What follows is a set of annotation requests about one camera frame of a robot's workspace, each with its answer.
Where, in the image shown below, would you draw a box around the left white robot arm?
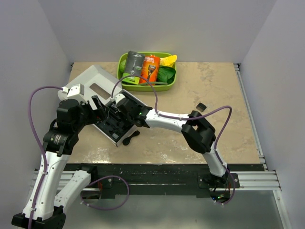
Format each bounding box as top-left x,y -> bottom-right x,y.
11,95 -> 106,229

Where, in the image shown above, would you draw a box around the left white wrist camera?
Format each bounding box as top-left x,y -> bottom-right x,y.
62,83 -> 84,101

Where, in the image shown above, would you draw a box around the yellow cloth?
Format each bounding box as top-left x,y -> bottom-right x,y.
160,55 -> 178,67

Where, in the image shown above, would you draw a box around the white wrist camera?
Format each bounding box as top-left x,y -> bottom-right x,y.
62,83 -> 84,101
111,93 -> 126,104

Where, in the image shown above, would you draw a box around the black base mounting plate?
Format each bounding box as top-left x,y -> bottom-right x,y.
42,163 -> 265,198

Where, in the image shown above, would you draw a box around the green cloth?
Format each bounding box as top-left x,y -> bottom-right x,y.
157,66 -> 176,84

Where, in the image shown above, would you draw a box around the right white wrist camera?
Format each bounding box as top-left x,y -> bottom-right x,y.
111,93 -> 126,104

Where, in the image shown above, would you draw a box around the grey green razor package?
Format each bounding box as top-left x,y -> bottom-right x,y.
122,51 -> 145,85

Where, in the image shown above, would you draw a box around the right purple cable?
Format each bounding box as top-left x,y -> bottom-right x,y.
111,75 -> 235,206

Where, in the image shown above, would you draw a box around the purple cable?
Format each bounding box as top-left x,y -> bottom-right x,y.
111,75 -> 235,206
28,86 -> 65,229

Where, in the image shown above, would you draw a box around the green plastic basket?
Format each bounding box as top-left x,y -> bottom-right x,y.
122,52 -> 176,92

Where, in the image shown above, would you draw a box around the orange razor package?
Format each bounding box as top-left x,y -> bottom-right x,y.
141,55 -> 161,85

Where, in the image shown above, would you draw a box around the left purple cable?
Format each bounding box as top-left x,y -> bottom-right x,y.
28,86 -> 65,229

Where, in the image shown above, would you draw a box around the black coiled charging cable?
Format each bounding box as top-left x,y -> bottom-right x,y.
122,130 -> 141,146

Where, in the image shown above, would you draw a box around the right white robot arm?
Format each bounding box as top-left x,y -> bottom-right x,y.
114,94 -> 229,187

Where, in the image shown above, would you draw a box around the white clipper kit box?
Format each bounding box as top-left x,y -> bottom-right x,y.
58,65 -> 143,146

